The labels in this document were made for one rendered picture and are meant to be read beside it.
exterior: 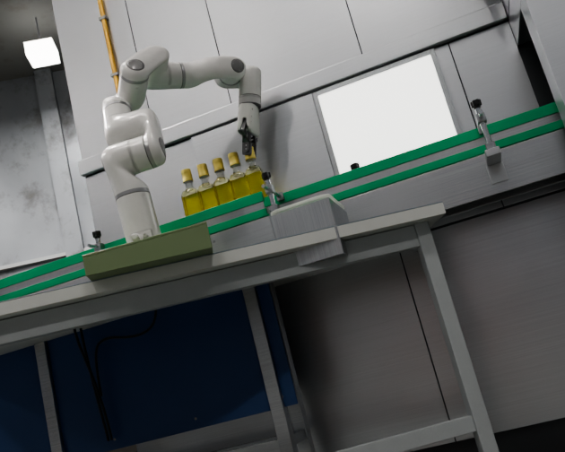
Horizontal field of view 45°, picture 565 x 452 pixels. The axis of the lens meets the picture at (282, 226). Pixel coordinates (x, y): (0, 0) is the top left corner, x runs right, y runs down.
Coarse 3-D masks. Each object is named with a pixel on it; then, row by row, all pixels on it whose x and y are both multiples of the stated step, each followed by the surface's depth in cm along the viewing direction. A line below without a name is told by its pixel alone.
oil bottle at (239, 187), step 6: (234, 174) 222; (240, 174) 222; (234, 180) 222; (240, 180) 221; (234, 186) 221; (240, 186) 221; (246, 186) 221; (234, 192) 221; (240, 192) 220; (246, 192) 220; (234, 198) 221
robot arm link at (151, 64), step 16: (144, 48) 206; (160, 48) 208; (128, 64) 199; (144, 64) 201; (160, 64) 205; (176, 64) 215; (128, 80) 198; (144, 80) 200; (160, 80) 212; (176, 80) 214
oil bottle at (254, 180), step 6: (252, 168) 221; (258, 168) 220; (246, 174) 221; (252, 174) 220; (258, 174) 219; (246, 180) 221; (252, 180) 220; (258, 180) 219; (264, 180) 220; (252, 186) 219; (258, 186) 219; (252, 192) 219; (264, 192) 218
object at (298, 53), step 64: (64, 0) 276; (128, 0) 267; (192, 0) 258; (256, 0) 250; (320, 0) 242; (384, 0) 235; (448, 0) 228; (64, 64) 272; (256, 64) 246; (320, 64) 238; (384, 64) 230; (448, 64) 224; (512, 64) 218; (192, 128) 247
